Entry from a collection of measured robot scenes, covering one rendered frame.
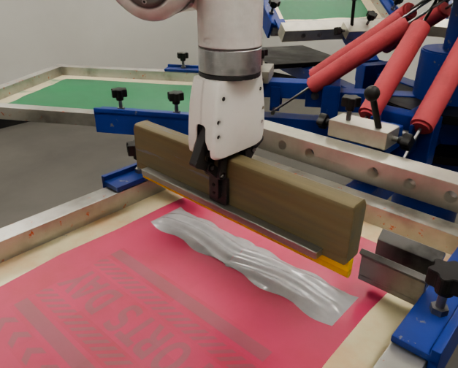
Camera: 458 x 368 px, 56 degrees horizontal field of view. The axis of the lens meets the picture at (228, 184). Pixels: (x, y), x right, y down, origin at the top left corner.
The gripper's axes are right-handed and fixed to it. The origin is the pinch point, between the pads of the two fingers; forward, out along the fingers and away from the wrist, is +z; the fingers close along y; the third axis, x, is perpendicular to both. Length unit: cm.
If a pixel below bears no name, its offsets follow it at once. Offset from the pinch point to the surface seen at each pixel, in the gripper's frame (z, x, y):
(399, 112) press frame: 3, -1, -60
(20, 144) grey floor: 110, -326, -93
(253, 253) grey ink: 12.6, 2.0, -3.5
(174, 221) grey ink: 12.6, -13.8, -1.4
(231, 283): 13.3, 3.6, 3.3
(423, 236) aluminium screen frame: 11.6, 19.6, -24.8
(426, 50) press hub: -6, -7, -88
